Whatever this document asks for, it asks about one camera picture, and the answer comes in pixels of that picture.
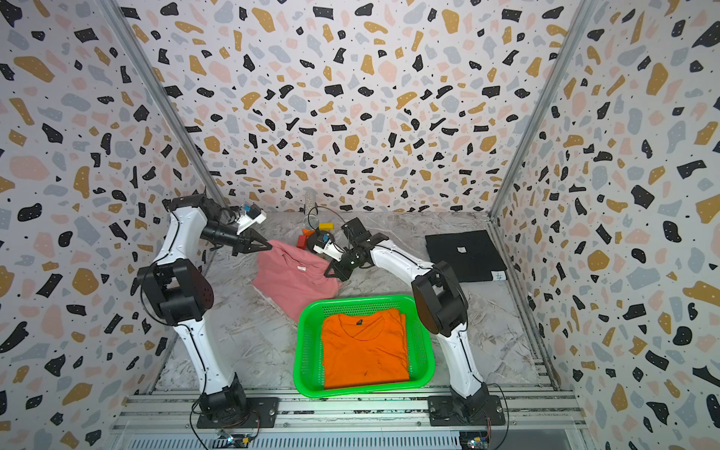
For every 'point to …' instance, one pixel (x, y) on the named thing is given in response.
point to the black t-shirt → (472, 254)
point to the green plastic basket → (308, 367)
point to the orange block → (307, 232)
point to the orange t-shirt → (364, 349)
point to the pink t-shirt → (291, 277)
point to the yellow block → (328, 226)
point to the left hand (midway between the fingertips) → (270, 246)
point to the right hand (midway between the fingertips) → (329, 272)
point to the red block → (302, 242)
